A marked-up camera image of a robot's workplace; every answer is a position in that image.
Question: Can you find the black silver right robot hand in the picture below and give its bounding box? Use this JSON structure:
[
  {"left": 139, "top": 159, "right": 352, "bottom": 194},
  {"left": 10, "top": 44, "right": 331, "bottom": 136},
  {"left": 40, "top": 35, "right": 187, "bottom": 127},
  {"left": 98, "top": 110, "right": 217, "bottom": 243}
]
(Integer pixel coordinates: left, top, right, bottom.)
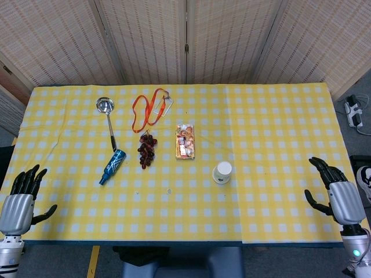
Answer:
[{"left": 304, "top": 156, "right": 367, "bottom": 226}]

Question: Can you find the white paper cup leaf print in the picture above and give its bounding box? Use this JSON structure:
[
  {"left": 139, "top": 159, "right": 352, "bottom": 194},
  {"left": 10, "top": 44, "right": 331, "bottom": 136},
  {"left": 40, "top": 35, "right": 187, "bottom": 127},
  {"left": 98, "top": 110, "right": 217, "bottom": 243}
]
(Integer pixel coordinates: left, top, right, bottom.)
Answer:
[{"left": 213, "top": 161, "right": 233, "bottom": 184}]

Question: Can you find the yellow white checked tablecloth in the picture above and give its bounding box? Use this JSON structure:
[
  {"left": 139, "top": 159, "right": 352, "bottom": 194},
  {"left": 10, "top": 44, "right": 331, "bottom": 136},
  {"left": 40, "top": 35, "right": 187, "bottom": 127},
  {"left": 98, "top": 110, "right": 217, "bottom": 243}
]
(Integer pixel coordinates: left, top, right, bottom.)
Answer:
[
  {"left": 224, "top": 83, "right": 371, "bottom": 244},
  {"left": 16, "top": 83, "right": 243, "bottom": 243}
]

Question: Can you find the orange lanyard clear badge holder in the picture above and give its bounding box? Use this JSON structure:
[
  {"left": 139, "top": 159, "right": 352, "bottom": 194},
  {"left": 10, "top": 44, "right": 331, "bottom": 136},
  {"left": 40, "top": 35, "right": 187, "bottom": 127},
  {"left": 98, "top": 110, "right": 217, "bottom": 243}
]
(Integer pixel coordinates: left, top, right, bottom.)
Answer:
[{"left": 132, "top": 87, "right": 174, "bottom": 133}]

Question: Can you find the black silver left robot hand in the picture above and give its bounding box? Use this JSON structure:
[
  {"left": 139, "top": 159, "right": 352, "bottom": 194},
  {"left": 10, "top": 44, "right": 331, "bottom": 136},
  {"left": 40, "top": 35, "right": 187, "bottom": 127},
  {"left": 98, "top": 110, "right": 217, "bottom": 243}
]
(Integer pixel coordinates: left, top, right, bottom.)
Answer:
[{"left": 0, "top": 164, "right": 58, "bottom": 236}]

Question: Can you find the dark red grape bunch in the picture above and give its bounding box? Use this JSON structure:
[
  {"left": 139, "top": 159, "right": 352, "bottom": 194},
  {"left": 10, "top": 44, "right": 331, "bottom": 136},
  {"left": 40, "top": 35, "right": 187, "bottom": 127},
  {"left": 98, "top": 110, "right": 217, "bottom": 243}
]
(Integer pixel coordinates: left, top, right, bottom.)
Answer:
[{"left": 137, "top": 130, "right": 158, "bottom": 170}]

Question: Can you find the steel ladle black handle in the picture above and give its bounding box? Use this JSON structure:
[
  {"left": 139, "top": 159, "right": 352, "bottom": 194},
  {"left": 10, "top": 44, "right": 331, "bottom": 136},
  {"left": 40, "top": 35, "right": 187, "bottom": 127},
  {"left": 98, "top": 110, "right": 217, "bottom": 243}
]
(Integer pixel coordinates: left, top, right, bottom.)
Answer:
[{"left": 96, "top": 97, "right": 119, "bottom": 152}]

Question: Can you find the white cable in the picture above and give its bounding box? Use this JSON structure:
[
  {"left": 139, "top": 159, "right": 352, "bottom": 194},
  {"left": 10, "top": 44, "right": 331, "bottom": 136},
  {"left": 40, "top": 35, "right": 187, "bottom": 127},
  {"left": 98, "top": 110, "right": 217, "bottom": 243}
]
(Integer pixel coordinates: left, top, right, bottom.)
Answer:
[{"left": 357, "top": 95, "right": 371, "bottom": 136}]

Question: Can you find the woven folding screen panel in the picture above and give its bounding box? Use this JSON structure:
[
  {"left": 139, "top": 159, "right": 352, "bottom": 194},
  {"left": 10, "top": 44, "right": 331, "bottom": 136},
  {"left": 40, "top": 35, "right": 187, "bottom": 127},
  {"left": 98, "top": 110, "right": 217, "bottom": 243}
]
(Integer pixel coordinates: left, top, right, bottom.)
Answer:
[
  {"left": 252, "top": 0, "right": 371, "bottom": 101},
  {"left": 0, "top": 59, "right": 35, "bottom": 137},
  {"left": 185, "top": 0, "right": 283, "bottom": 85},
  {"left": 0, "top": 0, "right": 122, "bottom": 87},
  {"left": 94, "top": 0, "right": 188, "bottom": 85}
]

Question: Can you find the orange yellow snack box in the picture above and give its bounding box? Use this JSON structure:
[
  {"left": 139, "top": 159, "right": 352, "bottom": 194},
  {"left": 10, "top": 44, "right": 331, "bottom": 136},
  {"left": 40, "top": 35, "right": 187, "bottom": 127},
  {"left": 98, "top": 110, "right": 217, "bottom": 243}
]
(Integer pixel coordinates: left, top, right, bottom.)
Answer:
[{"left": 174, "top": 123, "right": 195, "bottom": 160}]

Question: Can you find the white power strip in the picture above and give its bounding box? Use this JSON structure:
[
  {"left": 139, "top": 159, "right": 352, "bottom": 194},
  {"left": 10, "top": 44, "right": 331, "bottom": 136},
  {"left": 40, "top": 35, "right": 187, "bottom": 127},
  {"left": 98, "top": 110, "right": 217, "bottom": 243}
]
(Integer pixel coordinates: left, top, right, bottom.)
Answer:
[{"left": 344, "top": 94, "right": 365, "bottom": 129}]

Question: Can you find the blue spray bottle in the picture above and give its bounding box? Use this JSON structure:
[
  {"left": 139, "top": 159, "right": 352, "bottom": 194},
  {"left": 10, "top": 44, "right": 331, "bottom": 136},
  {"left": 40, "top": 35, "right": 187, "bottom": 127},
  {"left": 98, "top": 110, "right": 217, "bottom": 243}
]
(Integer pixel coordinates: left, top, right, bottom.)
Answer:
[{"left": 99, "top": 148, "right": 127, "bottom": 186}]

